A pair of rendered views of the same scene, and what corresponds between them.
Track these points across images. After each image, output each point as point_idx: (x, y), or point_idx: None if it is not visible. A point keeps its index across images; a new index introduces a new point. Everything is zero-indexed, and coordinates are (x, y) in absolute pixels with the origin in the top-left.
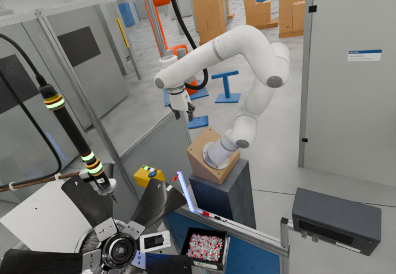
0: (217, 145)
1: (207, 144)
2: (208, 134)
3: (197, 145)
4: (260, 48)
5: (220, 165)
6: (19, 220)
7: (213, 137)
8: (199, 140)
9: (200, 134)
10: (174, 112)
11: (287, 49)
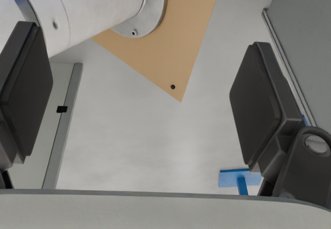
0: None
1: (157, 14)
2: (172, 66)
3: None
4: None
5: None
6: None
7: (154, 58)
8: (191, 24)
9: (195, 55)
10: (312, 144)
11: None
